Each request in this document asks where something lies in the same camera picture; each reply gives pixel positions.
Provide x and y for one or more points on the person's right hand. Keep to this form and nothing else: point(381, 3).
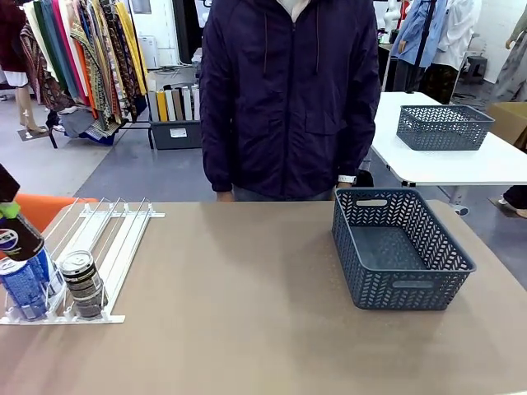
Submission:
point(225, 196)

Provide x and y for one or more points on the white fabric roll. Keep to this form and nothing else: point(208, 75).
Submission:
point(187, 103)

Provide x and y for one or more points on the black waste bin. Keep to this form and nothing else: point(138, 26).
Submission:
point(365, 179)

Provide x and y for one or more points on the person's left forearm navy sleeve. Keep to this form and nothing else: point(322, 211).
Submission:
point(360, 148)

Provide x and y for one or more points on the orange chair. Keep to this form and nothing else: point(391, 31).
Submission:
point(37, 210)

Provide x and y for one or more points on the orange hanging garment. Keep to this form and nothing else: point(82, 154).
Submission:
point(86, 78)

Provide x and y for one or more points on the brown fabric roll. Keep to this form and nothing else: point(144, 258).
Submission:
point(177, 105)

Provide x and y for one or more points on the light blue shirt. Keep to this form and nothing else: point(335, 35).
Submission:
point(416, 29)

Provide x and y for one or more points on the yellow hanging garment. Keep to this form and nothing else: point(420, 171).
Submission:
point(131, 45)

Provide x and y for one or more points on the person's left hand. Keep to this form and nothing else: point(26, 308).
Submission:
point(345, 186)

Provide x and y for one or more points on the yellow fabric roll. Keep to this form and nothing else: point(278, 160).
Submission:
point(162, 107)

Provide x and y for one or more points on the grey plastic stool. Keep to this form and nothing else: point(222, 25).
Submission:
point(477, 68)

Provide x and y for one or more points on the green hanging garment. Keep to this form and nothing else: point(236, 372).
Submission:
point(53, 45)

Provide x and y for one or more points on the cardboard box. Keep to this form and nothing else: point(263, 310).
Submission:
point(512, 123)

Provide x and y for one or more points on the grey-blue lattice plastic basket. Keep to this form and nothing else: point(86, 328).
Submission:
point(440, 136)
point(395, 288)

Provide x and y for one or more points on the grey storage bin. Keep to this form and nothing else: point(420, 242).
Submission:
point(175, 136)

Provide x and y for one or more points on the patterned hanging garments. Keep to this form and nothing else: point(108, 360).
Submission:
point(107, 61)

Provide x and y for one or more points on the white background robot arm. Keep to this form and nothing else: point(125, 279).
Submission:
point(393, 14)

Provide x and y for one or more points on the bystander's foot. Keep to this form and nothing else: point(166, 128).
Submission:
point(516, 199)

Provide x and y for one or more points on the person in navy jacket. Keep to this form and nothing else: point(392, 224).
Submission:
point(288, 103)

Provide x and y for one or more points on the maroon garment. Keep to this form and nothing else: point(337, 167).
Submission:
point(12, 33)

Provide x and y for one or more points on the white coat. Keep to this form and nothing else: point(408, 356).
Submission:
point(459, 33)

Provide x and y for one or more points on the grey cloth pile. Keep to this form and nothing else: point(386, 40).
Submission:
point(86, 125)

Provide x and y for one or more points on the white air purifier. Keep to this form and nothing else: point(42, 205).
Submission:
point(148, 51)

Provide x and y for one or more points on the person's right forearm navy sleeve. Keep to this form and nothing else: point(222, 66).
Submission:
point(216, 160)

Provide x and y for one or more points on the white side table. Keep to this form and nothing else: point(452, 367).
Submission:
point(453, 164)

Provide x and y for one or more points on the white wristwatch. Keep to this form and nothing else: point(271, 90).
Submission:
point(346, 179)

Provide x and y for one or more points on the brown patterned shawl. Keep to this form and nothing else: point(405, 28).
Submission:
point(41, 74)

